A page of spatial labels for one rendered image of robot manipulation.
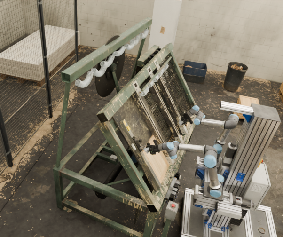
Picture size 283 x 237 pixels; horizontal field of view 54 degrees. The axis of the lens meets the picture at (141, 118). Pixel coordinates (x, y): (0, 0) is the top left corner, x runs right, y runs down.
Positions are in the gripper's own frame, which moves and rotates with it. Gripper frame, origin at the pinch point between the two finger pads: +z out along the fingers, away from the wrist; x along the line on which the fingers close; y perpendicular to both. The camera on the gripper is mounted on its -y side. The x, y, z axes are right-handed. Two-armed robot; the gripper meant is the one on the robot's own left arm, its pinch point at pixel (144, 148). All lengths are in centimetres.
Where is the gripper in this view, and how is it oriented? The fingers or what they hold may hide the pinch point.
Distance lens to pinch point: 301.5
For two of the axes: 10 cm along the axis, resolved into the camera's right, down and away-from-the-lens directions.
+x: 5.5, 6.0, 5.8
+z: -8.1, 2.2, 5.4
